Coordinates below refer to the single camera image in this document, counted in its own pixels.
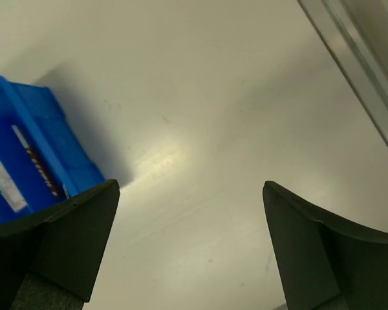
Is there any blue compartment tray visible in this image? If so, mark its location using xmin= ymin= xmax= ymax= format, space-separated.
xmin=0 ymin=76 xmax=105 ymax=224

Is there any aluminium rail right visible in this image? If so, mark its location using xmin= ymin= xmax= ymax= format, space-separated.
xmin=299 ymin=1 xmax=388 ymax=147

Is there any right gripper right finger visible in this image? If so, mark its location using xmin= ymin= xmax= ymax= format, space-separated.
xmin=263 ymin=181 xmax=388 ymax=309

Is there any clear packet with print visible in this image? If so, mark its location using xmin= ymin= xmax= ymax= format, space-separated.
xmin=0 ymin=161 xmax=27 ymax=212

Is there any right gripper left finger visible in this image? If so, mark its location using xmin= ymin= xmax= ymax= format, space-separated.
xmin=0 ymin=179 xmax=120 ymax=309

